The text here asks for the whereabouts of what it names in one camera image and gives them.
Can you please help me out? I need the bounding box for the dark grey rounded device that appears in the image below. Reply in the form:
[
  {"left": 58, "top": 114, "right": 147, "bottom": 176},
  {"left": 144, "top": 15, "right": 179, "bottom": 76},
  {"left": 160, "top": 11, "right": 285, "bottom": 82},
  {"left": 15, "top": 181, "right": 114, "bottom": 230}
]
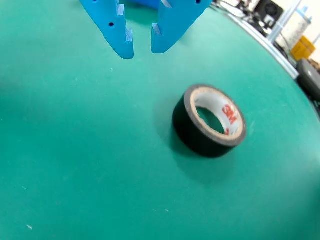
[{"left": 296, "top": 58, "right": 320, "bottom": 101}]

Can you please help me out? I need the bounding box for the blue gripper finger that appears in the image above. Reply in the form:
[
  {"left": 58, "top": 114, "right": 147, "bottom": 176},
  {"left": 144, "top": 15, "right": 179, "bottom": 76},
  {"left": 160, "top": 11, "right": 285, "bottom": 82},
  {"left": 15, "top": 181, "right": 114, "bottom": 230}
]
[
  {"left": 79, "top": 0, "right": 135, "bottom": 60},
  {"left": 150, "top": 0, "right": 213, "bottom": 55}
]

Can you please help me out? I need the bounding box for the black box with fan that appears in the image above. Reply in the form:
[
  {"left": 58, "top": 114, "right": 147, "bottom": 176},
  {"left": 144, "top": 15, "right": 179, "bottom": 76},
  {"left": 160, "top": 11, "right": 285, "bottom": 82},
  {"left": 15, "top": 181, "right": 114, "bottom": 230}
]
[{"left": 254, "top": 0, "right": 285, "bottom": 29}]

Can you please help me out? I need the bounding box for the yellow cardboard box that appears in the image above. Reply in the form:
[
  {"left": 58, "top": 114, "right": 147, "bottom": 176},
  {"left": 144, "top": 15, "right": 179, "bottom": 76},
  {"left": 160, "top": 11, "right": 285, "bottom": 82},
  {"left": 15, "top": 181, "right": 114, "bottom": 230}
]
[{"left": 289, "top": 35, "right": 317, "bottom": 62}]

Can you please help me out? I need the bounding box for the clear plastic tube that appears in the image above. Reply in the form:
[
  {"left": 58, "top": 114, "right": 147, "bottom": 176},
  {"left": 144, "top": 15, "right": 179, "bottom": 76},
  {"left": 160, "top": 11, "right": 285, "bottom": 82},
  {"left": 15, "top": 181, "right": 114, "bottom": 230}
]
[{"left": 266, "top": 0, "right": 304, "bottom": 44}]

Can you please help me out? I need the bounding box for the white cylinder with blue cap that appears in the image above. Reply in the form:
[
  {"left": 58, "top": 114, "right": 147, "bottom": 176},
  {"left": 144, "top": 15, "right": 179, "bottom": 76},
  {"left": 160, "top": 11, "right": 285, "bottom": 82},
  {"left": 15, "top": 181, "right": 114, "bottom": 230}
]
[{"left": 276, "top": 12, "right": 313, "bottom": 51}]

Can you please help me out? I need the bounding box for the aluminium table edge rail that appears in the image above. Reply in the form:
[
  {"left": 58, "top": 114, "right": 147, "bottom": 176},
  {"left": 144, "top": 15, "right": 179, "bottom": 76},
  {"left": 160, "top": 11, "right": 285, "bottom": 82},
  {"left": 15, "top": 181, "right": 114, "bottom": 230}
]
[{"left": 212, "top": 4, "right": 300, "bottom": 80}]

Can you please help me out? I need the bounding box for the black 3M electrical tape roll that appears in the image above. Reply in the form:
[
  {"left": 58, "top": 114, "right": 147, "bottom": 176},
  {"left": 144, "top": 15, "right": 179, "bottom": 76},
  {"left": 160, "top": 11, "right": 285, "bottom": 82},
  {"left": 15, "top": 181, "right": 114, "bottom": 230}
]
[{"left": 171, "top": 84, "right": 248, "bottom": 159}]

